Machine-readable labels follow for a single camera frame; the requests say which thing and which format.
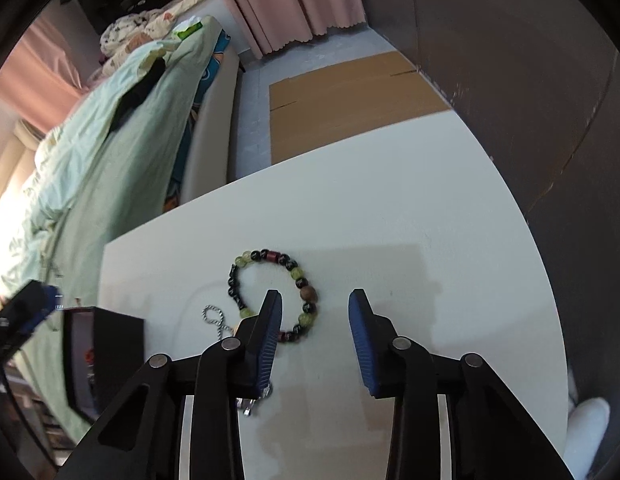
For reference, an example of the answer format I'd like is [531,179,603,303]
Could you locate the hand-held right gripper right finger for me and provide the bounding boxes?
[348,288,575,480]

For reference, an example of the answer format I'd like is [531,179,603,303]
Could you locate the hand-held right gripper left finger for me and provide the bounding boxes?
[55,290,283,480]

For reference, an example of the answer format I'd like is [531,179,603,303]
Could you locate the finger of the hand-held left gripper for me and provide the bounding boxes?
[0,280,62,350]

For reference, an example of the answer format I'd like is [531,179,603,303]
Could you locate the black and green bead bracelet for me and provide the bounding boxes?
[226,247,321,345]

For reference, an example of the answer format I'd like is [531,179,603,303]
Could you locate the silver chain keyring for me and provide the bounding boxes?
[202,304,273,417]

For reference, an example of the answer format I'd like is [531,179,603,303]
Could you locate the black jewelry box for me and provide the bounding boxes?
[61,306,147,423]

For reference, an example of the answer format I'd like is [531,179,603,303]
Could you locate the bed with green duvet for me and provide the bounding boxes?
[20,15,221,441]

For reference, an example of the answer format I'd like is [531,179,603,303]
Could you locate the pale green duvet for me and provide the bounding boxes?
[7,37,183,291]

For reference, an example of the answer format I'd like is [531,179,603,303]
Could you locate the beige bed base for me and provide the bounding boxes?
[181,14,241,207]

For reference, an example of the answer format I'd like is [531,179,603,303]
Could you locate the pink curtain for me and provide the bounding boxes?
[0,9,88,137]
[210,0,367,59]

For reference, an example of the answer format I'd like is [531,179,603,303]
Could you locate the black cloth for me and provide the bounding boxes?
[106,56,167,137]

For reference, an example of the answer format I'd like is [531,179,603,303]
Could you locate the flat brown cardboard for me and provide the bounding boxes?
[268,51,451,167]

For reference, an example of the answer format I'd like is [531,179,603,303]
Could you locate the colourful printed sheet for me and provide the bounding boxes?
[161,29,227,212]

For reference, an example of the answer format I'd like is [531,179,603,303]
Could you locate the cream patterned quilt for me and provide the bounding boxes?
[96,0,218,77]

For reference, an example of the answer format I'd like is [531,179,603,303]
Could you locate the white table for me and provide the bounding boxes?
[357,0,620,411]

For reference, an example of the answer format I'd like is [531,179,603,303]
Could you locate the green tissue pack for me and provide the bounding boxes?
[176,16,207,42]

